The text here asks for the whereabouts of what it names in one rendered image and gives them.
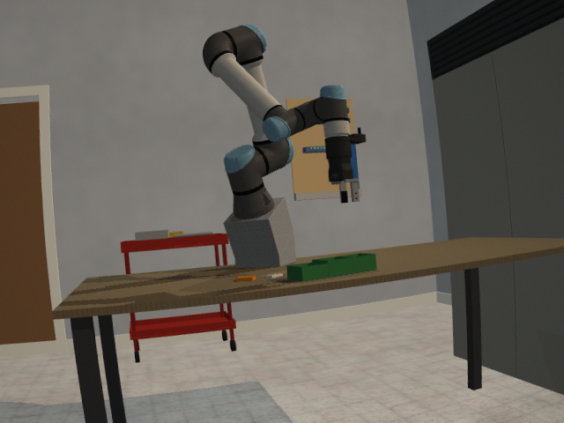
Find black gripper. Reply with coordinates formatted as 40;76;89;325
323;121;366;203

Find green rack of three bins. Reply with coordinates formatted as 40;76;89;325
286;253;377;282

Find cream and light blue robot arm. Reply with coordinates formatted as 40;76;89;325
203;25;348;219

